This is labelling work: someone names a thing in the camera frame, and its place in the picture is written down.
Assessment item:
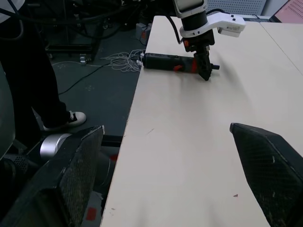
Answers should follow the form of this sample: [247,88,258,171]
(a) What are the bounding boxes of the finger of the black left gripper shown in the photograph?
[193,46,213,82]

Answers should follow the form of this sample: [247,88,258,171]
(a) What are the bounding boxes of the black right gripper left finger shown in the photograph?
[0,125,105,227]

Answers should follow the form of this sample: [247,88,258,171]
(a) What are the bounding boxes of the grey box with red label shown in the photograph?
[135,22,152,45]

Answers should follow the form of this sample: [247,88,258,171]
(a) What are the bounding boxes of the white cable bundle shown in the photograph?
[100,49,145,72]

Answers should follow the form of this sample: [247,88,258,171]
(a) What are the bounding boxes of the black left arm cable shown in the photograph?
[165,13,184,45]

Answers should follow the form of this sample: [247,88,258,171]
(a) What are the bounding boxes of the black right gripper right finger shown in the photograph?
[229,122,303,227]

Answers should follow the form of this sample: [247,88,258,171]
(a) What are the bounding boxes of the silver robot body joint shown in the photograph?
[39,133,72,164]

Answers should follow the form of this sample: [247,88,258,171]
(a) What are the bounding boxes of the black metal equipment frame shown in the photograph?
[28,0,157,60]

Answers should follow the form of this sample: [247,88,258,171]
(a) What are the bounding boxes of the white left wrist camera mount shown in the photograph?
[179,12,246,38]

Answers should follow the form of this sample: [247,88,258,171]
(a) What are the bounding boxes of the person leg black trousers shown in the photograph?
[0,21,71,130]

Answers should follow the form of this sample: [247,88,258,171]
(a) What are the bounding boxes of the thin black floor cable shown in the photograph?
[57,61,114,95]

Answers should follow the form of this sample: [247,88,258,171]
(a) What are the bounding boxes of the white black sneaker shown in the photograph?
[43,110,87,132]

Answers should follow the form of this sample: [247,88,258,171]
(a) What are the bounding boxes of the black red electric screwdriver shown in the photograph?
[142,52,221,74]

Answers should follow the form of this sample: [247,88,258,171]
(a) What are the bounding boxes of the grey robot torso shell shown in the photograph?
[0,61,16,162]

